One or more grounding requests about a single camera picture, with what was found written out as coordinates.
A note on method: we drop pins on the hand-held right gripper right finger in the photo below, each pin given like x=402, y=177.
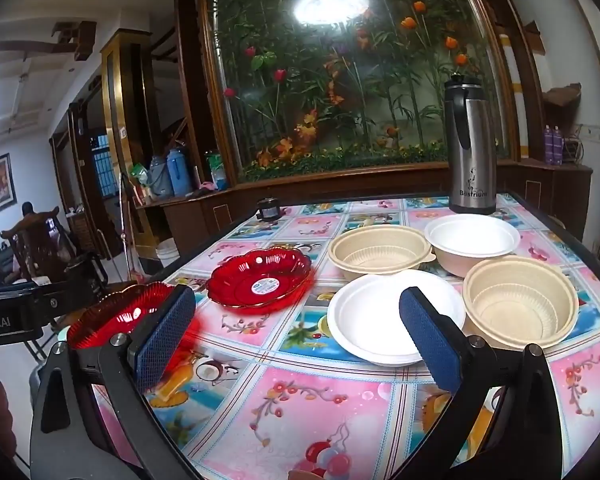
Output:
x=430, y=345

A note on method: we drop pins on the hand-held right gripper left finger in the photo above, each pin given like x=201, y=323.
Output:
x=162, y=340

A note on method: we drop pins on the red scalloped glass plate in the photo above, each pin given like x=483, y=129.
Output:
x=110, y=310

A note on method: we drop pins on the beige ribbed plastic bowl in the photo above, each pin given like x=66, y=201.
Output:
x=520, y=305
x=375, y=255

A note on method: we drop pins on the red plastic dish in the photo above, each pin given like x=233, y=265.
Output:
x=260, y=280

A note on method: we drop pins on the dark wooden chair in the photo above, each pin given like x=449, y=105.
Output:
x=35, y=250

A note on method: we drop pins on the white plastic bucket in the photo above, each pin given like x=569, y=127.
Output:
x=167, y=254

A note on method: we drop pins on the grey-blue thermos flask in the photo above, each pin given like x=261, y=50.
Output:
x=159, y=180

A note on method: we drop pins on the blue thermos flask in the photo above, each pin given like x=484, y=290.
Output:
x=180, y=175

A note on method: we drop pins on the dark wooden sideboard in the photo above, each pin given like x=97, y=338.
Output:
x=380, y=180

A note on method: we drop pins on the blue barred window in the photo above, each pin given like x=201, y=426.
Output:
x=105, y=165

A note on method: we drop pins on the green and white packet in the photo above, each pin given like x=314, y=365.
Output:
x=217, y=172

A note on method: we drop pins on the stainless steel thermos jug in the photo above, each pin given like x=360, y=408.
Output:
x=472, y=160

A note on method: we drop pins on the wooden display cabinet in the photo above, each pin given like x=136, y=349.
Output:
x=125, y=110

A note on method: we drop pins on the purple bottle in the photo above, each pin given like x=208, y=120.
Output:
x=558, y=146
x=548, y=146

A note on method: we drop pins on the floral glass wall panel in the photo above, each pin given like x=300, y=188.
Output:
x=330, y=110

